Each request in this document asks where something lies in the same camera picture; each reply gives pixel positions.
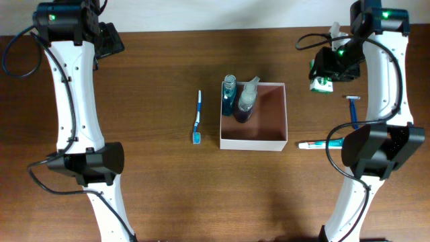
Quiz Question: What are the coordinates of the green soap box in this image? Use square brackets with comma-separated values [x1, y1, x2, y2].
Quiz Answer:
[309, 59, 333, 93]

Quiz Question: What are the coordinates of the blue disposable razor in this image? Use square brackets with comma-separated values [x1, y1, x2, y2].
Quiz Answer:
[345, 95, 361, 130]

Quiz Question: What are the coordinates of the white teal toothpaste tube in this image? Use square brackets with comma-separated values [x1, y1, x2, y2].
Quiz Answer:
[298, 138, 344, 150]

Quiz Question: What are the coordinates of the purple foam pump bottle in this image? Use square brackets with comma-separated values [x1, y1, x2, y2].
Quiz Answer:
[234, 76, 260, 123]

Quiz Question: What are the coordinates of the blue Listerine mouthwash bottle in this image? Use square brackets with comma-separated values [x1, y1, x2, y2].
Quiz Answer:
[222, 75, 237, 116]

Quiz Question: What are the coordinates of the blue white toothbrush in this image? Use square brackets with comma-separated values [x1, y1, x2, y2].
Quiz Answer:
[192, 90, 202, 145]

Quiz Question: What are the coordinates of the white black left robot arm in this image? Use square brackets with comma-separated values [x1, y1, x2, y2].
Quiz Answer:
[33, 1, 136, 241]

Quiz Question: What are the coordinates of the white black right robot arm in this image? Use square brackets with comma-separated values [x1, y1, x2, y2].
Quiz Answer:
[309, 0, 425, 241]

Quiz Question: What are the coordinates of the pink open box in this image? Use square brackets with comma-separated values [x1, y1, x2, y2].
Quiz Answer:
[220, 82, 288, 151]

